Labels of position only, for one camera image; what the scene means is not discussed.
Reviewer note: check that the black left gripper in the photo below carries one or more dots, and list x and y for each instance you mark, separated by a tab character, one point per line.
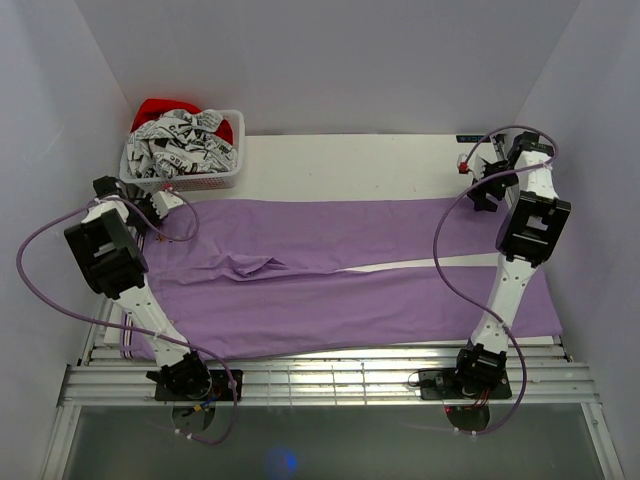
155	218

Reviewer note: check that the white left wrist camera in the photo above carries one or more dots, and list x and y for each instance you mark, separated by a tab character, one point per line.
163	202

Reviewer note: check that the white plastic laundry basket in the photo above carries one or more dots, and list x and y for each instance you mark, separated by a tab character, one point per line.
196	182

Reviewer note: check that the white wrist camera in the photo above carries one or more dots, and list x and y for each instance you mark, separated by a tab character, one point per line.
474	166
163	202

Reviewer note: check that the purple trousers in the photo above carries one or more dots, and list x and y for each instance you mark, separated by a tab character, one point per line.
248	278

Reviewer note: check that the red garment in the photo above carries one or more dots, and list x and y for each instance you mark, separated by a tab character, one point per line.
153	108

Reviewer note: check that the black white printed garment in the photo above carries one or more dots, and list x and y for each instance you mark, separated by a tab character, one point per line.
179	144

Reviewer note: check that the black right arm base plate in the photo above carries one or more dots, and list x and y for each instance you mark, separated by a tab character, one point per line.
442	384

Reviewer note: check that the dark table label sticker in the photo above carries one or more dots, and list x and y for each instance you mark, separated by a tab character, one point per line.
467	138

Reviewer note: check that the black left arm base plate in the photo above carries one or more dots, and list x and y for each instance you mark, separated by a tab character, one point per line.
221	388

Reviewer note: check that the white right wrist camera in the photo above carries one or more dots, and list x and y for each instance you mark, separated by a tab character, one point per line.
474	166

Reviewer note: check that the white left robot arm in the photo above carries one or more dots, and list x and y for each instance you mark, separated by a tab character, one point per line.
106	249

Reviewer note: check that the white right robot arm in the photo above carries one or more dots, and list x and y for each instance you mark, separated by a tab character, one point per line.
526	240

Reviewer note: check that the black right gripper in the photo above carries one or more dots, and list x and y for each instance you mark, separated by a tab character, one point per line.
477	195

